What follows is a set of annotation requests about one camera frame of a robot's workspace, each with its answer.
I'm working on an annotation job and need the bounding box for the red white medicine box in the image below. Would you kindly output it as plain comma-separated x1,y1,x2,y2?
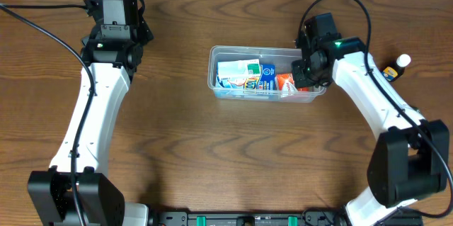
276,73,310,97

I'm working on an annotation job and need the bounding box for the blue fever patch box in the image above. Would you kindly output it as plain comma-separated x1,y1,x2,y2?
216,63,277,92

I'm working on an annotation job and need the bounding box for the white blue medicine box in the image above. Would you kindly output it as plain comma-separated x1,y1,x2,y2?
217,59,261,81

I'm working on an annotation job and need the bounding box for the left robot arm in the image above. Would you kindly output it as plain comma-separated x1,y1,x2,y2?
27,0,154,225

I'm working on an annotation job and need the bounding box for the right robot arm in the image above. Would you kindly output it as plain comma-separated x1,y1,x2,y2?
292,13,452,225

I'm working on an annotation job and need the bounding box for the clear plastic container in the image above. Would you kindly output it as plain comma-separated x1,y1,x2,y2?
207,45,326,103

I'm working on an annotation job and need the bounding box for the dark bottle white cap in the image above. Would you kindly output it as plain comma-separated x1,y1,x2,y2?
382,54,411,82

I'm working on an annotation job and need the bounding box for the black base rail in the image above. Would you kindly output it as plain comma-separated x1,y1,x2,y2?
147,209,350,226

